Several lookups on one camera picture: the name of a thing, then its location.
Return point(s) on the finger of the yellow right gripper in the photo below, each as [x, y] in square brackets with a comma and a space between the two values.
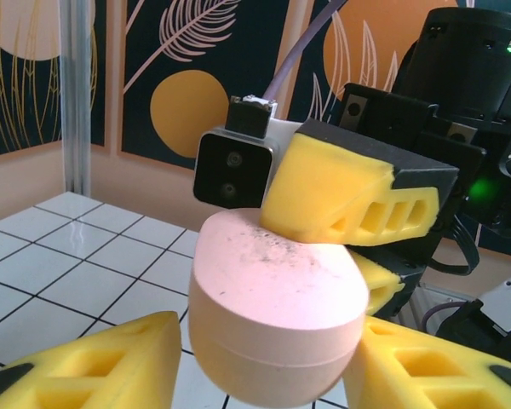
[323, 183]
[383, 281]

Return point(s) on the pink earbud charging case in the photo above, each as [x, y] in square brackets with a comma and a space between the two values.
[272, 307]

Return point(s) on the dark feather oval wall panel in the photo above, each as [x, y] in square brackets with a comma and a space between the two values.
[187, 111]

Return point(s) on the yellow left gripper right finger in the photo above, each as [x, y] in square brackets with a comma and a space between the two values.
[430, 375]

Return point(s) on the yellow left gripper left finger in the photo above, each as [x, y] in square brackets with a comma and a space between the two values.
[89, 370]

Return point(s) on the dark cream circle wall panel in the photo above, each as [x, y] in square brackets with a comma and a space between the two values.
[38, 106]

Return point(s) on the aluminium mounting rail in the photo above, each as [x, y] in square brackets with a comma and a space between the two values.
[417, 298]

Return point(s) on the aluminium corner post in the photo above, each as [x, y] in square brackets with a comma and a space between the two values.
[76, 106]

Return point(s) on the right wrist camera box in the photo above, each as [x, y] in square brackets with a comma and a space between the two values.
[230, 170]

